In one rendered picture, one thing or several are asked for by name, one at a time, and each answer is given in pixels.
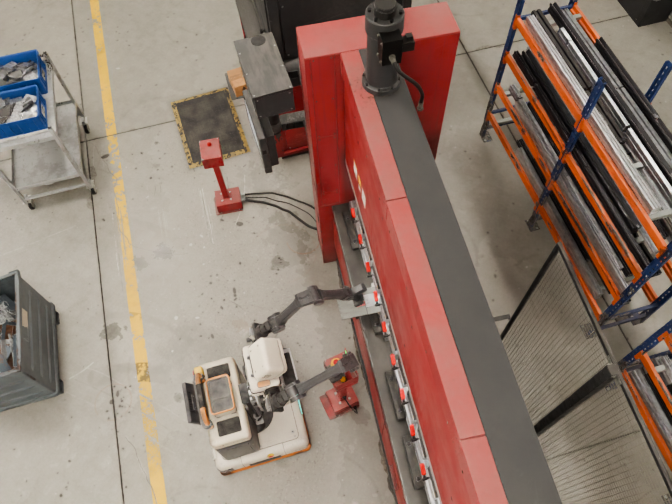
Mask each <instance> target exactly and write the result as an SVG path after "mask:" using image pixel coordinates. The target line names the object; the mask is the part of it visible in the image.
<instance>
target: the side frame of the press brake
mask: <svg viewBox="0 0 672 504"><path fill-rule="evenodd" d="M404 11H405V18H404V29H403V32H402V34H401V35H402V37H403V36H405V33H410V32H412V34H413V38H414V41H415V47H414V50H413V51H408V52H402V58H401V63H399V65H400V68H401V71H402V72H404V73H405V74H406V75H408V76H409V77H411V78H412V79H414V80H415V81H416V82H417V83H418V84H419V85H420V86H421V88H422V89H423V92H424V103H423V107H424V110H423V111H421V112H420V111H418V110H417V106H418V102H419V100H420V93H419V90H418V89H417V88H416V87H415V86H414V85H413V84H412V83H410V82H409V81H407V80H406V79H405V82H406V84H407V87H408V90H409V92H410V95H411V98H412V100H413V103H414V106H415V108H416V111H417V114H418V116H419V119H420V122H421V125H422V127H423V130H424V133H425V135H426V138H427V141H428V143H429V146H430V149H431V151H432V154H433V157H434V160H435V159H436V154H437V149H438V144H439V139H440V134H441V128H442V123H443V118H444V113H445V108H446V103H447V98H448V93H449V88H450V83H451V78H452V72H453V67H454V62H455V57H456V52H457V47H458V42H459V37H460V29H459V27H458V25H457V23H456V21H455V19H454V16H453V14H452V12H451V10H450V8H449V5H448V3H447V2H440V3H434V4H428V5H422V6H416V7H411V8H405V9H404ZM296 37H297V46H298V55H299V65H300V74H301V84H302V93H303V102H304V112H305V121H306V131H307V140H308V149H309V159H310V168H311V177H312V187H313V196H314V206H315V215H316V224H317V234H318V241H319V243H320V247H321V251H322V256H323V263H328V262H333V261H336V259H338V257H337V253H336V249H335V244H334V227H333V211H332V206H334V205H339V204H344V203H349V201H353V200H355V196H354V193H353V189H352V185H351V182H350V178H349V175H348V171H347V168H346V162H345V159H346V157H345V107H344V81H343V80H342V76H341V73H340V53H344V52H349V51H355V50H359V49H365V48H367V33H366V31H365V15H364V16H358V17H352V18H346V19H340V20H334V21H328V22H323V23H317V24H311V25H305V26H299V27H296Z"/></svg>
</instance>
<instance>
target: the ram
mask: <svg viewBox="0 0 672 504"><path fill-rule="evenodd" d="M344 107H345V157H346V163H347V165H346V168H347V166H348V169H347V171H348V170H349V173H350V176H349V178H350V177H351V180H352V183H351V185H352V184H353V187H352V189H353V188H354V190H353V193H354V191H355V194H354V196H355V195H356V198H357V201H356V203H357V202H358V205H359V208H358V211H359V209H360V212H359V214H360V213H361V216H362V219H361V221H362V220H363V223H364V226H363V229H364V227H365V230H366V233H365V236H366V234H367V237H366V239H367V238H368V241H369V244H368V246H369V245H370V248H371V251H370V254H371V252H372V255H373V258H372V261H373V259H374V262H373V264H374V263H375V266H376V269H375V272H376V270H377V273H378V276H377V279H378V277H379V280H380V284H381V287H380V290H381V288H382V291H383V294H382V297H383V295H384V298H385V301H384V304H385V302H386V305H387V309H388V312H387V315H388V313H389V316H390V319H389V322H390V320H391V323H392V327H393V330H394V334H395V337H394V340H395V338H396V341H397V344H396V347H397V345H398V348H399V352H400V355H401V359H402V362H401V365H402V363H403V366H404V369H403V372H404V370H405V373H406V377H407V380H408V384H409V387H408V390H409V388H410V391H411V395H412V398H413V402H414V405H415V409H416V412H417V416H418V420H419V423H420V427H421V430H422V434H423V437H424V441H425V445H426V448H427V452H428V455H429V459H430V462H431V466H432V470H433V473H434V477H435V480H436V484H437V487H438V491H439V495H440V498H441V502H442V504H471V501H470V498H469V495H468V492H467V488H466V485H465V482H464V478H463V475H462V472H461V468H460V465H459V462H458V458H457V456H456V454H455V451H454V447H453V444H452V441H451V440H452V439H451V436H450V432H449V429H448V426H447V422H446V419H445V416H444V412H443V409H442V406H441V402H440V399H439V396H438V393H437V389H436V386H435V383H434V379H433V376H432V373H431V369H430V366H429V363H428V359H427V356H426V353H425V350H424V346H423V343H422V340H421V336H420V333H419V330H418V326H417V323H416V320H415V316H414V313H413V310H412V306H411V303H410V300H409V297H408V293H407V290H406V287H405V283H404V280H403V277H402V273H401V270H400V267H399V263H398V260H397V257H396V254H395V250H394V247H393V244H392V240H391V237H390V234H389V230H388V227H387V224H386V222H385V219H384V215H383V212H382V207H381V204H380V201H379V197H378V194H377V191H376V187H375V184H374V181H373V177H372V174H371V171H370V168H369V164H368V161H367V158H366V154H365V151H364V148H363V144H362V141H361V138H360V134H359V131H358V128H357V124H356V121H355V118H354V115H353V111H352V108H351V105H350V101H349V98H348V95H347V91H346V88H345V85H344ZM354 160H355V164H356V167H357V179H356V176H355V172H354ZM349 173H348V175H349ZM359 178H360V181H361V188H360V190H359V186H360V185H359ZM351 180H350V182H351ZM358 185H359V186H358ZM362 188H363V191H364V195H365V198H366V203H365V207H364V203H363V200H362ZM356 198H355V200H356ZM358 205H357V207H358ZM361 216H360V218H361ZM363 223H362V225H363ZM365 230H364V232H365ZM368 241H367V243H368ZM370 248H369V250H370ZM372 255H371V257H372ZM375 266H374V268H375ZM377 273H376V275H377ZM379 280H378V282H379ZM380 284H379V286H380ZM382 291H381V293H382ZM384 298H383V300H384ZM386 305H385V307H386ZM387 309H386V311H387ZM389 316H388V318H389ZM391 323H390V325H391ZM392 327H391V329H392ZM393 330H392V333H393ZM394 334H393V336H394ZM396 341H395V343H396ZM398 348H397V351H398ZM399 352H398V354H399ZM400 355H399V358H400ZM401 359H400V361H401ZM403 366H402V368H403ZM405 373H404V376H405ZM406 377H405V379H406ZM407 380H406V383H407ZM408 384H407V386H408ZM410 391H409V394H410ZM411 395H410V397H411ZM412 398H411V401H412ZM413 402H412V404H413ZM414 405H413V408H414ZM415 409H414V412H415ZM416 412H415V415H416ZM417 416H416V419H417ZM418 420H417V422H418ZM419 423H418V426H419ZM420 427H419V429H420ZM421 430H420V433H421ZM422 434H421V437H422ZM423 437H422V440H423ZM424 441H423V444H424ZM425 445H424V447H425ZM426 448H425V451H426ZM427 452H426V455H427ZM428 455H427V458H428ZM429 459H428V462H429ZM431 466H430V469H431ZM432 470H431V472H432ZM433 473H432V476H433ZM434 477H433V480H434ZM435 480H434V483H435ZM436 484H435V487H436ZM438 491H437V494H438ZM439 495H438V498H439ZM440 498H439V501H440ZM441 502H440V504H441Z"/></svg>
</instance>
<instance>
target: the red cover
mask: <svg viewBox="0 0 672 504"><path fill-rule="evenodd" d="M364 71H365V69H364V65H363V62H362V59H361V56H360V53H359V50H355V51H349V52H344V53H340V73H341V76H342V80H343V81H344V85H345V88H346V91H347V95H348V98H349V101H350V105H351V108H352V111H353V115H354V118H355V121H356V124H357V128H358V131H359V134H360V138H361V141H362V144H363V148H364V151H365V154H366V158H367V161H368V164H369V168H370V171H371V174H372V177H373V181H374V184H375V187H376V191H377V194H378V197H379V201H380V204H381V207H382V212H383V215H384V219H385V222H386V224H387V227H388V230H389V234H390V237H391V240H392V244H393V247H394V250H395V254H396V257H397V260H398V263H399V267H400V270H401V273H402V277H403V280H404V283H405V287H406V290H407V293H408V297H409V300H410V303H411V306H412V310H413V313H414V316H415V320H416V323H417V326H418V330H419V333H420V336H421V340H422V343H423V346H424V350H425V353H426V356H427V359H428V363H429V366H430V369H431V373H432V376H433V379H434V383H435V386H436V389H437V393H438V396H439V399H440V402H441V406H442V409H443V412H444V416H445V419H446V422H447V426H448V429H449V432H450V436H451V439H452V440H451V441H452V444H453V447H454V451H455V454H456V456H457V458H458V462H459V465H460V468H461V472H462V475H463V478H464V482H465V485H466V488H467V492H468V495H469V498H470V501H471V504H508V501H507V498H506V495H505V492H504V489H503V486H502V483H501V480H500V477H499V474H498V471H497V468H496V465H495V462H494V459H493V456H492V453H491V450H490V447H489V444H488V441H487V438H486V436H485V431H484V428H483V425H482V422H481V419H480V416H479V413H478V410H477V407H476V404H475V401H474V398H473V395H472V392H471V389H470V386H469V383H468V380H467V377H466V374H465V371H464V368H463V365H462V362H461V359H460V356H459V353H458V350H457V347H456V344H455V341H454V338H453V335H452V332H451V329H450V326H449V323H448V320H447V317H446V314H445V310H444V307H443V304H442V301H441V298H440V295H439V292H438V289H437V286H436V283H435V280H434V277H433V274H432V271H431V268H430V265H429V262H428V259H427V256H426V253H425V250H424V247H423V244H422V241H421V238H420V235H419V232H418V229H417V226H416V223H415V220H414V217H413V214H412V211H411V208H410V205H409V202H408V199H407V196H406V193H405V190H404V186H403V183H402V180H401V177H400V174H399V171H398V168H397V165H396V162H395V159H394V156H393V153H392V150H391V147H390V144H389V141H388V138H387V135H386V132H385V129H384V126H383V123H382V120H381V117H380V114H379V111H378V108H377V105H376V102H375V99H374V96H373V95H372V94H370V93H368V92H367V91H366V90H365V89H364V88H363V86H362V74H363V72H364Z"/></svg>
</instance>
